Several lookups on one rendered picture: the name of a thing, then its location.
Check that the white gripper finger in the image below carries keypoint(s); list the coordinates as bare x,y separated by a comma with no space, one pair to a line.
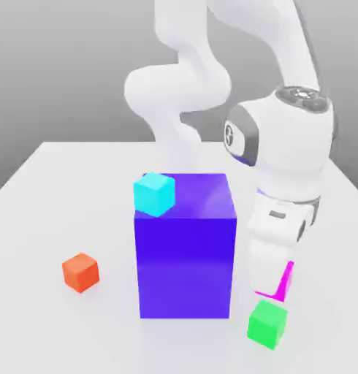
266,266

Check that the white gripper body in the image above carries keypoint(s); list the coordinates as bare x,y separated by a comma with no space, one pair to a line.
272,228

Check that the small magenta cube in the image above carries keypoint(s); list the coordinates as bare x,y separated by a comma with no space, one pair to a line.
286,282

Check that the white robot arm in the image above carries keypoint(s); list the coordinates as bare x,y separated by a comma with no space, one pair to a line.
296,146

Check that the small green cube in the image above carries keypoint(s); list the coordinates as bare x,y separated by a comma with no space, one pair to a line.
265,325

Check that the small cyan cube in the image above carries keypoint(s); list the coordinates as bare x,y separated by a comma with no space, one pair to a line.
152,194

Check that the small orange cube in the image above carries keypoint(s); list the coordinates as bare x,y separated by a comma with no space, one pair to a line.
79,273

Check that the large purple box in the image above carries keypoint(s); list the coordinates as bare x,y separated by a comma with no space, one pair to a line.
184,263

